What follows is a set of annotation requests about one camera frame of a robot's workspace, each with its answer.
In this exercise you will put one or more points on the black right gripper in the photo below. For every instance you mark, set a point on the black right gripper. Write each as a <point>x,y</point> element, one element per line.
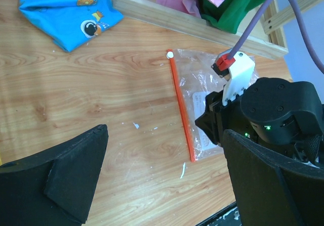
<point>286,117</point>

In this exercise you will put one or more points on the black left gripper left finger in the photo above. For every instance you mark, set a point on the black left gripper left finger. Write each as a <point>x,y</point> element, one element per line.
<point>55,186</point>

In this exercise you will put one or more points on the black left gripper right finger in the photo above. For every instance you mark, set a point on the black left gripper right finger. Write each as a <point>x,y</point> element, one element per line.
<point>270,188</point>

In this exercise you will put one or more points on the clear zip bag orange zipper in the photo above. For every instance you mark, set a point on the clear zip bag orange zipper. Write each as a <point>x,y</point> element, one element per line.
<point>193,80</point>

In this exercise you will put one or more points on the green hanging shirt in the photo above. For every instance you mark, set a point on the green hanging shirt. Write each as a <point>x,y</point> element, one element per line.
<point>228,16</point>

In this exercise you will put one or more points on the blue cartoon print cloth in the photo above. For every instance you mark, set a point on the blue cartoon print cloth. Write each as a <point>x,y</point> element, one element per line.
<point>71,23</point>

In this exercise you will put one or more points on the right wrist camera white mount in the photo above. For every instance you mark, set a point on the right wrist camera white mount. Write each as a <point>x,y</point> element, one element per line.
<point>238,72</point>

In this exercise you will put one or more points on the wooden clothes rack frame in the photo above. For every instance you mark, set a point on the wooden clothes rack frame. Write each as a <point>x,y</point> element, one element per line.
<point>267,38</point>

